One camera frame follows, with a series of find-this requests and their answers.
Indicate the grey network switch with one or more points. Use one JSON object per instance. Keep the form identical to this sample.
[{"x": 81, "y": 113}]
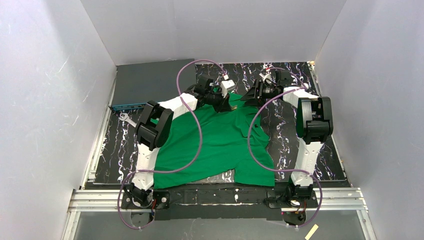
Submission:
[{"x": 138, "y": 83}]

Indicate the yellow tape strip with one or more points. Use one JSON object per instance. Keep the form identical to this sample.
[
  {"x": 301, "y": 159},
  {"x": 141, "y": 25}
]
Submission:
[{"x": 311, "y": 232}]

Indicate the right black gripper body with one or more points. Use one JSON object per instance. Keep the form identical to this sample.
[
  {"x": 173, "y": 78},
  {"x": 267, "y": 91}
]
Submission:
[{"x": 253, "y": 91}]

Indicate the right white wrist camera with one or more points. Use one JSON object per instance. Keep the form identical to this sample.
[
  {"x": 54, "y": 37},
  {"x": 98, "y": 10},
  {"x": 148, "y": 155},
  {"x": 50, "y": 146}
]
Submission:
[{"x": 267, "y": 76}]

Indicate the green polo shirt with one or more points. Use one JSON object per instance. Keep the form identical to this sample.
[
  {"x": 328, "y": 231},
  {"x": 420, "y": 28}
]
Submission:
[{"x": 223, "y": 141}]

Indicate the silver wrench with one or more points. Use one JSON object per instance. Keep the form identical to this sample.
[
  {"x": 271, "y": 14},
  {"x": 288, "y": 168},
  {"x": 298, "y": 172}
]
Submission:
[{"x": 125, "y": 118}]

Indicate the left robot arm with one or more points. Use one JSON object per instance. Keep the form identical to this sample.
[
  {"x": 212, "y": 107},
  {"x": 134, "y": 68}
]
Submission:
[{"x": 153, "y": 129}]

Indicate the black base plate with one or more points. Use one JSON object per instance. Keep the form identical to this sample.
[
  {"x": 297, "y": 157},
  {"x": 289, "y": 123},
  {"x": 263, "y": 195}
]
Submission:
[{"x": 217, "y": 201}]

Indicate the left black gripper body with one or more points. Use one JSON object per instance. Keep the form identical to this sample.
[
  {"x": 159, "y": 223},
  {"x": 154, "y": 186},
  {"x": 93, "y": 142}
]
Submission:
[{"x": 218, "y": 100}]

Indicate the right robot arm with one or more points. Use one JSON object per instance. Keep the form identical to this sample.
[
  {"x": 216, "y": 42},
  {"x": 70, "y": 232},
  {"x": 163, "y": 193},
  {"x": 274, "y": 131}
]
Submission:
[{"x": 314, "y": 118}]

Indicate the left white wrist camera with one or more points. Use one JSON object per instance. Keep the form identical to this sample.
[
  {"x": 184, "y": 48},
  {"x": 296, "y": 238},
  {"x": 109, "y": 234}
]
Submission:
[{"x": 226, "y": 85}]

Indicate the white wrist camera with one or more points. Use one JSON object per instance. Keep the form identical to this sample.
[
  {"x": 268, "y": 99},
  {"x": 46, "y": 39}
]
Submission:
[
  {"x": 226, "y": 85},
  {"x": 267, "y": 76}
]

